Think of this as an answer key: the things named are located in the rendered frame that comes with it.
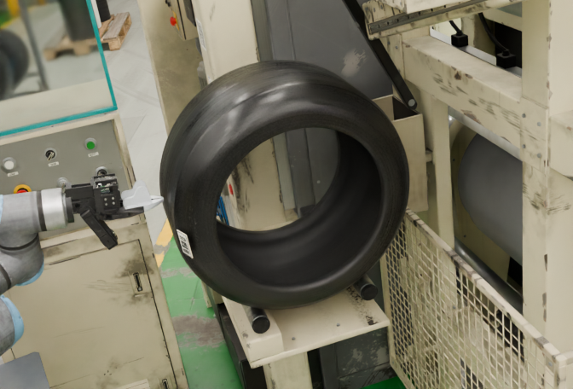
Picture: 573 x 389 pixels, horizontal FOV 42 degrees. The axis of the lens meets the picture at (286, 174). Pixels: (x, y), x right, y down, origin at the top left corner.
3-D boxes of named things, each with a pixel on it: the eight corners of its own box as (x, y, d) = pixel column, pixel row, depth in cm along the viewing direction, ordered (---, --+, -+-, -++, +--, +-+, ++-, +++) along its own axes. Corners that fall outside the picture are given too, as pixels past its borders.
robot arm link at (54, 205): (48, 237, 160) (47, 218, 168) (71, 234, 161) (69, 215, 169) (41, 200, 156) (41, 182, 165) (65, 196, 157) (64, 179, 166)
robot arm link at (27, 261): (-13, 281, 168) (-24, 241, 161) (26, 253, 176) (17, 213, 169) (16, 299, 164) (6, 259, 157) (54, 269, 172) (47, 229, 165)
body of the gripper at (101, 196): (121, 185, 161) (63, 193, 158) (125, 220, 164) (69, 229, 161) (118, 171, 168) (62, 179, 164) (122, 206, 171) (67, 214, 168)
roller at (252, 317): (217, 259, 207) (227, 246, 206) (230, 266, 209) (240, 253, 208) (248, 329, 176) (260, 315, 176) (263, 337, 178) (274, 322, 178)
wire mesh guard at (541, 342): (390, 364, 247) (370, 177, 217) (394, 362, 248) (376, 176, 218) (553, 602, 168) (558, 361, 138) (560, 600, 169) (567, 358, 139)
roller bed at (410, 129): (356, 194, 230) (346, 105, 217) (400, 182, 233) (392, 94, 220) (382, 222, 213) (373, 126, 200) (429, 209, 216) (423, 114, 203)
